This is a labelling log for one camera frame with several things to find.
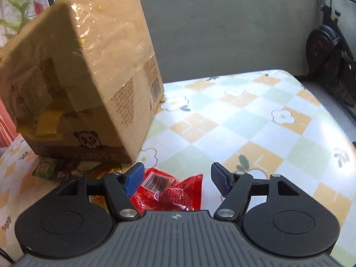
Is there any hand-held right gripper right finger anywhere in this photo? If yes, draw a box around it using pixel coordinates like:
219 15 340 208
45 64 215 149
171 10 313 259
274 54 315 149
210 162 304 220

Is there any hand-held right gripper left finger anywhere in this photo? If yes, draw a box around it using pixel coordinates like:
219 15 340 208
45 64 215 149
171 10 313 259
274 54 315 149
51 162 145 221

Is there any dark red labelled snack packet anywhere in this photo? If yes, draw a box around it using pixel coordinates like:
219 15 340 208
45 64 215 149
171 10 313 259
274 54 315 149
129 168 180 214

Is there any taped brown cardboard box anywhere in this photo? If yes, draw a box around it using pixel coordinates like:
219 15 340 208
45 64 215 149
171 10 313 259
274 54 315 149
0 0 165 164

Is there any floral checkered tablecloth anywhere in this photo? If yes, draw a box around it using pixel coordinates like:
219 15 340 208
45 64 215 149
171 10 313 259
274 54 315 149
0 68 356 259

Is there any dark printed snack packet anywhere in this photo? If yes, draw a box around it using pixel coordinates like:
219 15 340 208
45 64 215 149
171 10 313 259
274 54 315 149
54 158 84 184

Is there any green snack packet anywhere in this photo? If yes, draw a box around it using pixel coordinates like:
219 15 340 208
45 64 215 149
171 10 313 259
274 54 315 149
33 157 60 180

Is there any black exercise bike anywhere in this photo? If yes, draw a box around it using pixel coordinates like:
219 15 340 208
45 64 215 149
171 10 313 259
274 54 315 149
304 0 356 106

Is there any thin black cable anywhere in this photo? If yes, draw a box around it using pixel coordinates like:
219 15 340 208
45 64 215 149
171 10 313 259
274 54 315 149
0 246 15 265

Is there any printed wall cloth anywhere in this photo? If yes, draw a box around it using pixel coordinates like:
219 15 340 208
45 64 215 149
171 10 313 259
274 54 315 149
0 0 96 148

